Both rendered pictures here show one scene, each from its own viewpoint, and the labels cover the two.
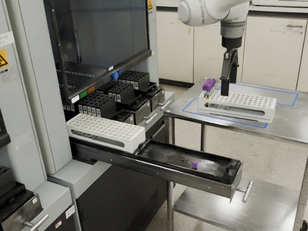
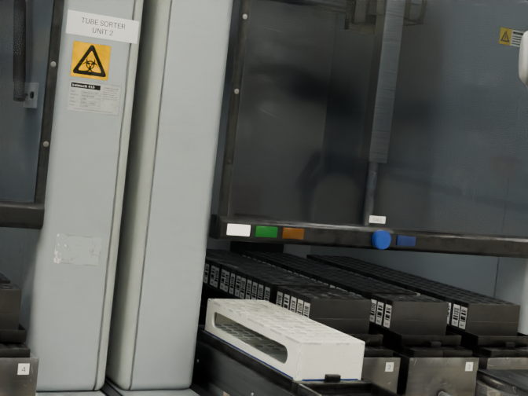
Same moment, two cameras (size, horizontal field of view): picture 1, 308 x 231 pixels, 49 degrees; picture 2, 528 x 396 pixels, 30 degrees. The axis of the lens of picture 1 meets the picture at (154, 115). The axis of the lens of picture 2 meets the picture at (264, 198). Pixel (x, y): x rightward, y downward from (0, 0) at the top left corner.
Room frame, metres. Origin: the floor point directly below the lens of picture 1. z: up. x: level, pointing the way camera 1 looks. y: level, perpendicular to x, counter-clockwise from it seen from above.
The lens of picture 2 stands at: (-0.09, -0.55, 1.10)
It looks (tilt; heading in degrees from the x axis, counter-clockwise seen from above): 3 degrees down; 34
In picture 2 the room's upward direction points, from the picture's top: 6 degrees clockwise
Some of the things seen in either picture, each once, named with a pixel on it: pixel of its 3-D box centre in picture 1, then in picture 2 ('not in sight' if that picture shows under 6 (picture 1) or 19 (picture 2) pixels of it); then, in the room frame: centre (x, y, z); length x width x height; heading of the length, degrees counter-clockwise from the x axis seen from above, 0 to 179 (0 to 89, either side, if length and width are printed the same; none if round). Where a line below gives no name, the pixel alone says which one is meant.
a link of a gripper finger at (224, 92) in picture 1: (225, 87); not in sight; (1.17, -0.28, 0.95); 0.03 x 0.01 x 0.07; 64
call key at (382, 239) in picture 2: (115, 75); (381, 240); (1.28, 0.15, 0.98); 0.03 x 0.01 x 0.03; 151
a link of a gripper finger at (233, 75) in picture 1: (233, 74); not in sight; (1.30, -0.33, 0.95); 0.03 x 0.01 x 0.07; 64
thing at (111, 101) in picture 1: (106, 107); (336, 317); (1.25, 0.20, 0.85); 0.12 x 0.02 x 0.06; 152
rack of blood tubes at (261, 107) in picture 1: (236, 105); not in sight; (1.22, -0.34, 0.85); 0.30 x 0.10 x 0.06; 64
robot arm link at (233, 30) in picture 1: (232, 28); not in sight; (1.24, -0.30, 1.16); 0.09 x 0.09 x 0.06
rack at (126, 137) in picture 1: (104, 133); (277, 340); (1.07, 0.19, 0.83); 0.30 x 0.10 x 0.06; 61
